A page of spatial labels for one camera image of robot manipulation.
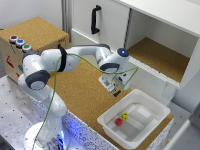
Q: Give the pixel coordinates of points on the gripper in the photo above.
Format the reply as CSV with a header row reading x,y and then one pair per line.
x,y
112,80

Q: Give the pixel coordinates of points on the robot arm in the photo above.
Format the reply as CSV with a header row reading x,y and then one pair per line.
x,y
50,61

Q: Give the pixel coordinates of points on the yellow block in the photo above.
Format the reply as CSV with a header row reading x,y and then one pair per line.
x,y
125,116

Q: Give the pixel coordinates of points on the pink block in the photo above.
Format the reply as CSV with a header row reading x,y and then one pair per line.
x,y
118,121

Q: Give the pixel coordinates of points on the white plastic box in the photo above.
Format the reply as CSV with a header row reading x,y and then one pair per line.
x,y
133,118

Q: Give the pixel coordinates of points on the wooden drawer box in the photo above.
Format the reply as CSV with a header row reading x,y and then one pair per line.
x,y
23,40

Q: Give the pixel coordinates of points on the white sliding door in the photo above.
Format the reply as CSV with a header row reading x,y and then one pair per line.
x,y
100,20

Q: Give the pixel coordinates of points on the white cabinet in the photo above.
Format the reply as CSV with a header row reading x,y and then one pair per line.
x,y
160,36

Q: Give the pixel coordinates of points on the green button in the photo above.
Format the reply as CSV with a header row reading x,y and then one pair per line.
x,y
26,47

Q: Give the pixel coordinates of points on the blue button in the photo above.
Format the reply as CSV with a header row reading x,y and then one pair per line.
x,y
20,42

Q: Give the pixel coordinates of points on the red button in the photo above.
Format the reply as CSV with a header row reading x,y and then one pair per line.
x,y
13,39

